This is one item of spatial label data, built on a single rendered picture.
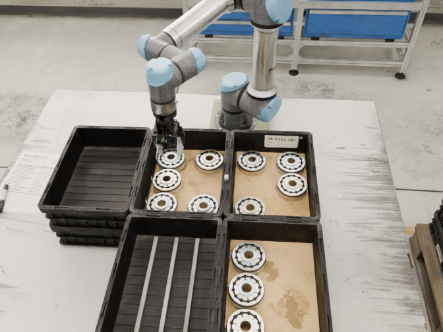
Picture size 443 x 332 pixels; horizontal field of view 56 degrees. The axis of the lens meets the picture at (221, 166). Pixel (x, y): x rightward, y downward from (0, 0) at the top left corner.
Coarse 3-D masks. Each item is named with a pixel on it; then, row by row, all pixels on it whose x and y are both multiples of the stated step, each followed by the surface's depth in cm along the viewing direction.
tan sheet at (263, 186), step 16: (272, 160) 158; (240, 176) 153; (256, 176) 153; (272, 176) 153; (304, 176) 152; (240, 192) 148; (256, 192) 148; (272, 192) 148; (272, 208) 143; (288, 208) 143; (304, 208) 143
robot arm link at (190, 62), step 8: (168, 48) 121; (176, 48) 121; (192, 48) 121; (160, 56) 121; (168, 56) 120; (176, 56) 118; (184, 56) 118; (192, 56) 119; (200, 56) 120; (176, 64) 116; (184, 64) 116; (192, 64) 118; (200, 64) 120; (184, 72) 116; (192, 72) 119; (184, 80) 118
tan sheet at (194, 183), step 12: (192, 156) 161; (156, 168) 157; (192, 168) 157; (192, 180) 152; (204, 180) 152; (216, 180) 152; (180, 192) 149; (192, 192) 149; (204, 192) 149; (216, 192) 148; (180, 204) 145
